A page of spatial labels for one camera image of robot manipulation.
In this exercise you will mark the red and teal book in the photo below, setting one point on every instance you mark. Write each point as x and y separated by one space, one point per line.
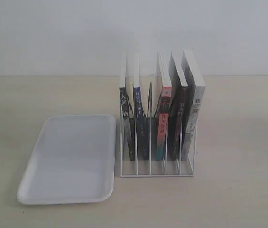
164 89

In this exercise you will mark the black spine book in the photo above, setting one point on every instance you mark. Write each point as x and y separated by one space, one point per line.
126 107

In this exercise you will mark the grey white illustrated book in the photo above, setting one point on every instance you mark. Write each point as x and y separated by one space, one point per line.
194 96

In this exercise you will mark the dark brown spine book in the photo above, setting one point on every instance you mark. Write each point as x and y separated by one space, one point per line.
178 96

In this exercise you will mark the white wire book rack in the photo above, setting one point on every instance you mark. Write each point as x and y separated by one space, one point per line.
150 167

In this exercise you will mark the white plastic tray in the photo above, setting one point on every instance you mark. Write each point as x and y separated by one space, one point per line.
73 161

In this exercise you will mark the dark blue moon book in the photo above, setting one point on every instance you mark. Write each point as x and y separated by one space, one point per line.
141 122

